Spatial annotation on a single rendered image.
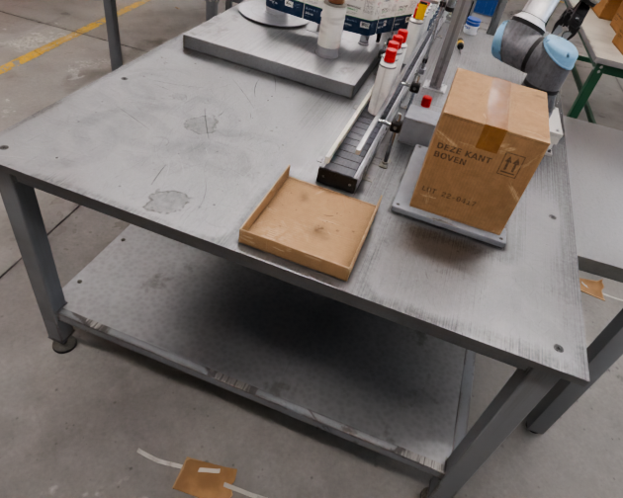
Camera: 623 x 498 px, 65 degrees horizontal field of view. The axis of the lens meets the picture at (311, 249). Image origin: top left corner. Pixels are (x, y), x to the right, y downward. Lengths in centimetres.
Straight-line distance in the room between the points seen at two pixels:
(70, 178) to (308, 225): 58
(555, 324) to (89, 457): 138
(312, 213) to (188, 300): 73
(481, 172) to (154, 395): 128
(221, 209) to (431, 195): 53
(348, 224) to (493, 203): 36
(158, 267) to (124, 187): 69
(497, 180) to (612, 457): 130
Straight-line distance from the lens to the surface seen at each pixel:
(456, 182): 125
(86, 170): 135
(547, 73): 180
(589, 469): 215
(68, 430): 184
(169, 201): 123
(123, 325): 175
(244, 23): 220
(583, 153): 198
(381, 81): 158
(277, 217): 119
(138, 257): 196
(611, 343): 172
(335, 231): 118
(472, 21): 282
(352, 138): 147
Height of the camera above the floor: 159
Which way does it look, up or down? 42 degrees down
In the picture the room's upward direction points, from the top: 12 degrees clockwise
